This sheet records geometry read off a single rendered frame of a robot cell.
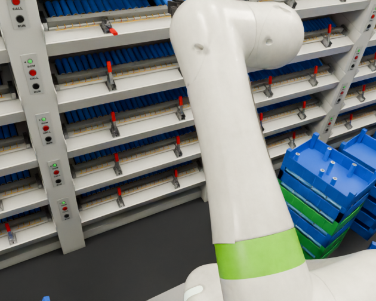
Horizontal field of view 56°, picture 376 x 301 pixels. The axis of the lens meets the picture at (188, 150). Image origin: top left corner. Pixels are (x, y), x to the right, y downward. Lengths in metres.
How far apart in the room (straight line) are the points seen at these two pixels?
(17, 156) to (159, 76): 0.54
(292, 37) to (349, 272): 0.35
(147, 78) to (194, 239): 0.79
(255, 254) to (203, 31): 0.30
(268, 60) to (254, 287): 0.35
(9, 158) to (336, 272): 1.03
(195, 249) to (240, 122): 1.21
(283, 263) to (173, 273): 1.14
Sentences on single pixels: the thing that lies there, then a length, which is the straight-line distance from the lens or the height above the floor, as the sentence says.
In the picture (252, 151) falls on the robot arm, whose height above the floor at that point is 1.06.
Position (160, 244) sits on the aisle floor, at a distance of 1.65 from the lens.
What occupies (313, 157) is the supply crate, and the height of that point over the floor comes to 0.40.
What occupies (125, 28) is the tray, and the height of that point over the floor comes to 0.94.
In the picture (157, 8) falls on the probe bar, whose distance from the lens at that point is 1.19.
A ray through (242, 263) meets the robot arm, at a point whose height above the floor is 0.98.
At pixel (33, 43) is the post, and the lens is 1.06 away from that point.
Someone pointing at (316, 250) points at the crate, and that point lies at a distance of 1.64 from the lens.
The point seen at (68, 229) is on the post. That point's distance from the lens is 1.55.
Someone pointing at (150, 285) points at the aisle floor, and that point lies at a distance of 1.55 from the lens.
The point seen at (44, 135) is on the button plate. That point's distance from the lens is 1.21.
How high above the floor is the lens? 1.36
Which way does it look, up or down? 40 degrees down
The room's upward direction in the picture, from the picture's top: 5 degrees clockwise
